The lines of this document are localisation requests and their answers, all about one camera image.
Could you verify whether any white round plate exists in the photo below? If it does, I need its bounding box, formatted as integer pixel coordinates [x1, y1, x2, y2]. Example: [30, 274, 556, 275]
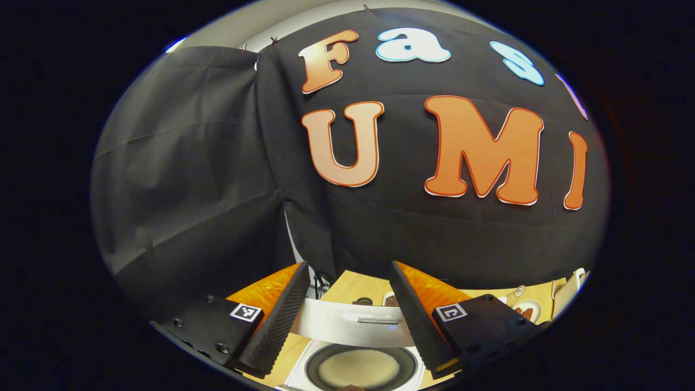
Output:
[510, 299, 542, 324]

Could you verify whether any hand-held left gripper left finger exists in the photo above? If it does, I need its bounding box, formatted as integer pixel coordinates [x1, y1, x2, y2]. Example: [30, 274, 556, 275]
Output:
[162, 261, 310, 379]

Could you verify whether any white toaster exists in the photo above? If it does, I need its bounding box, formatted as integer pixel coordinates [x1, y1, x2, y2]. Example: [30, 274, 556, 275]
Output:
[553, 268, 590, 318]

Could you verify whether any black tripod stand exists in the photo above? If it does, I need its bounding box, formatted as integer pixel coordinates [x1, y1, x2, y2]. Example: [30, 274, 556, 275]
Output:
[311, 272, 333, 300]

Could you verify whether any white rice cooker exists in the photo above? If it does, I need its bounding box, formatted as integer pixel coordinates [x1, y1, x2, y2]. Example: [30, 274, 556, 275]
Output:
[282, 298, 427, 391]

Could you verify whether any white rice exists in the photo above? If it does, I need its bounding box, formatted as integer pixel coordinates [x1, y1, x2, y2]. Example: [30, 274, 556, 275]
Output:
[318, 349, 401, 389]

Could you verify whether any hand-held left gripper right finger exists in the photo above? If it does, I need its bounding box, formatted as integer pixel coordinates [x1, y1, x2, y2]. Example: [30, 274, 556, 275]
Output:
[388, 261, 549, 379]

